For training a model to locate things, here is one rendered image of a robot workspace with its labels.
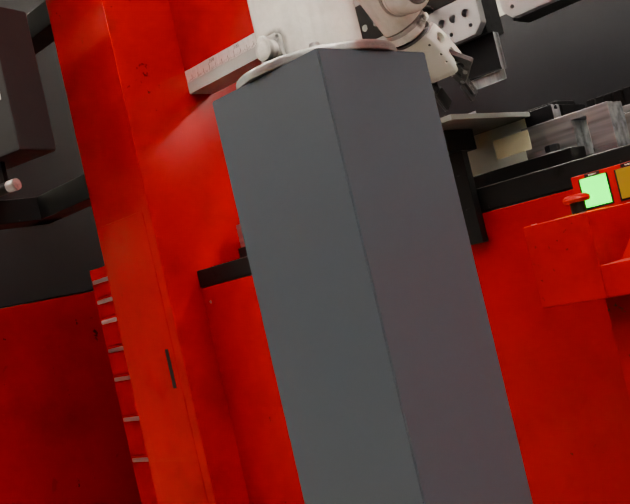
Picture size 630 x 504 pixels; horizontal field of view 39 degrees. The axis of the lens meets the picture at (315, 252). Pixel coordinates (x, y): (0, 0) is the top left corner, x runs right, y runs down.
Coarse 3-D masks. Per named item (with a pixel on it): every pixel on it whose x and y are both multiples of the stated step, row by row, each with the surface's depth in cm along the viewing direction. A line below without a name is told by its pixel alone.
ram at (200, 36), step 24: (168, 0) 237; (192, 0) 230; (216, 0) 224; (240, 0) 218; (192, 24) 231; (216, 24) 225; (240, 24) 219; (192, 48) 232; (216, 48) 226; (216, 72) 227; (240, 72) 226
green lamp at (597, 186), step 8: (592, 176) 136; (600, 176) 135; (584, 184) 137; (592, 184) 136; (600, 184) 135; (592, 192) 136; (600, 192) 135; (608, 192) 134; (592, 200) 137; (600, 200) 136; (608, 200) 135
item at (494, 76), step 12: (492, 36) 175; (468, 48) 179; (480, 48) 177; (492, 48) 175; (480, 60) 177; (492, 60) 176; (504, 60) 176; (480, 72) 178; (492, 72) 176; (504, 72) 175; (480, 84) 179
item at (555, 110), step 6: (540, 108) 169; (546, 108) 168; (552, 108) 168; (558, 108) 170; (534, 114) 170; (540, 114) 169; (546, 114) 169; (552, 114) 168; (558, 114) 169; (528, 120) 171; (534, 120) 170; (540, 120) 170; (546, 120) 169; (528, 126) 172
